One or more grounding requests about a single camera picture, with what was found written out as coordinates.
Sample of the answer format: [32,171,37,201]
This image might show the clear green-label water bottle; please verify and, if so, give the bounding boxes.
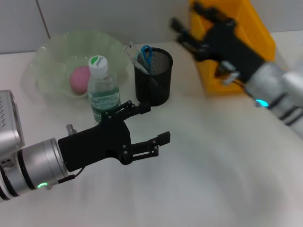
[87,55,121,125]

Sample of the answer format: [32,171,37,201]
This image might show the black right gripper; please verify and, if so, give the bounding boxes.
[169,1,265,84]

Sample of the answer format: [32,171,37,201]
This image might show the yellow plastic storage bin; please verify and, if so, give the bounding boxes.
[189,0,276,95]

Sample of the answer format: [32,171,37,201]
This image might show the translucent green fruit plate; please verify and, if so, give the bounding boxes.
[23,30,128,100]

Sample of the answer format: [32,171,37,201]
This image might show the blue and teal scissors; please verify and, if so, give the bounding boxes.
[136,45,154,74]

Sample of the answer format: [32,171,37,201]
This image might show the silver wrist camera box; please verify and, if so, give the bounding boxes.
[0,89,26,154]

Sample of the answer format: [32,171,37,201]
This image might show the thin black cable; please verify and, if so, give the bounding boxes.
[58,166,86,184]

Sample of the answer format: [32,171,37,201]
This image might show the pink toy peach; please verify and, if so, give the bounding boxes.
[69,66,91,95]

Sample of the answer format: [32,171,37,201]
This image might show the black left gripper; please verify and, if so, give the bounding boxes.
[58,100,171,173]

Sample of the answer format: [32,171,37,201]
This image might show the black mesh pen holder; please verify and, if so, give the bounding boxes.
[134,47,173,107]

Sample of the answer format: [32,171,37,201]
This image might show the transparent plastic ruler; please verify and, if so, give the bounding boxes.
[125,41,143,64]

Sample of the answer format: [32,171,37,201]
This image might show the silver plug connector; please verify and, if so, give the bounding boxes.
[66,124,78,137]
[218,61,240,86]

